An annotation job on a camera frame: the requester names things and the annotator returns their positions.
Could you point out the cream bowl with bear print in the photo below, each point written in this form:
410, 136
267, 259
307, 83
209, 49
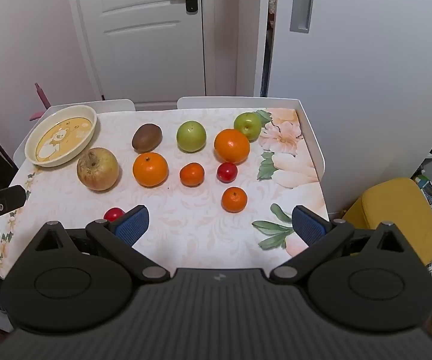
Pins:
60, 137

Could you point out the medium orange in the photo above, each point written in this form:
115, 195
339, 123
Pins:
150, 169

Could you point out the white cabinet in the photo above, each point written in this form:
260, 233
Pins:
369, 82

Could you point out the white panel door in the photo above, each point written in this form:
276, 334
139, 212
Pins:
137, 45

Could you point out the large orange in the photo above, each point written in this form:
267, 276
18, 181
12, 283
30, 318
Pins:
232, 145

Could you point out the green apple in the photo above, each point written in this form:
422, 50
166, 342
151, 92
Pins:
248, 124
190, 136

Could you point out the small tangerine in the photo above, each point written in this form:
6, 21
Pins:
192, 174
234, 199

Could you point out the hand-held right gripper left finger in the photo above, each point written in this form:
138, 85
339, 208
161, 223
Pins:
133, 224

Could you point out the pink plastic stick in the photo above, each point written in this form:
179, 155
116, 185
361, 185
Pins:
42, 95

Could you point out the red cherry tomato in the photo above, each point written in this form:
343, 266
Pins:
226, 171
112, 213

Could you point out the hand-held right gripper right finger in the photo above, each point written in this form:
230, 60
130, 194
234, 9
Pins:
307, 225

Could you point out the yellow-brown pear apple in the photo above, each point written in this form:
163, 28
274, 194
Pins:
98, 170

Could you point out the yellow stool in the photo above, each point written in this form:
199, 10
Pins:
395, 213

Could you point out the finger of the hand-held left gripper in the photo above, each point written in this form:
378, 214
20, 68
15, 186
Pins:
11, 197

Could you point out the brown kiwi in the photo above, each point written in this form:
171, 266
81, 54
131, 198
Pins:
147, 137

